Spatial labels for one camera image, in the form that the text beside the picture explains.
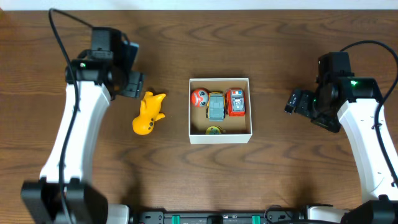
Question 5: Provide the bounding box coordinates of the left black cable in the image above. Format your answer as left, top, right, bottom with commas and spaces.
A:
48, 8, 94, 224

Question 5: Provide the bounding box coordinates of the red ball toy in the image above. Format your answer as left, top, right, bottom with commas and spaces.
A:
190, 88, 209, 108

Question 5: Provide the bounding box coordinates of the grey yellow toy car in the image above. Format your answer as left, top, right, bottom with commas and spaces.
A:
206, 92, 225, 121

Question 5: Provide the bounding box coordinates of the white cardboard box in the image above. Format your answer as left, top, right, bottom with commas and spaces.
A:
188, 78, 252, 144

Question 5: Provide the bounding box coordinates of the orange rubber dinosaur toy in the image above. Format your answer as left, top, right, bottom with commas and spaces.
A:
132, 91, 166, 136

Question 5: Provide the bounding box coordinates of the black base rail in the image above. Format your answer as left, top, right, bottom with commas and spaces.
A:
128, 205, 307, 224

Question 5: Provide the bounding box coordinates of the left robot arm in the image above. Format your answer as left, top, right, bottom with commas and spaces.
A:
21, 27, 144, 223

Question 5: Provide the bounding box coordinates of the right black cable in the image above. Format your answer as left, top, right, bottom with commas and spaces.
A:
340, 40, 398, 187

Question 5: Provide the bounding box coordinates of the red toy fire truck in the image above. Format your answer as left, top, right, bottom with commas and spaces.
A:
226, 88, 246, 117

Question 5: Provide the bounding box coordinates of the black cable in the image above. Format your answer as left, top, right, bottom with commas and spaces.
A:
48, 8, 94, 224
340, 40, 398, 187

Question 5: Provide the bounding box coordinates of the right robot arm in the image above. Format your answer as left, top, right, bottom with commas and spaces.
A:
284, 52, 397, 223

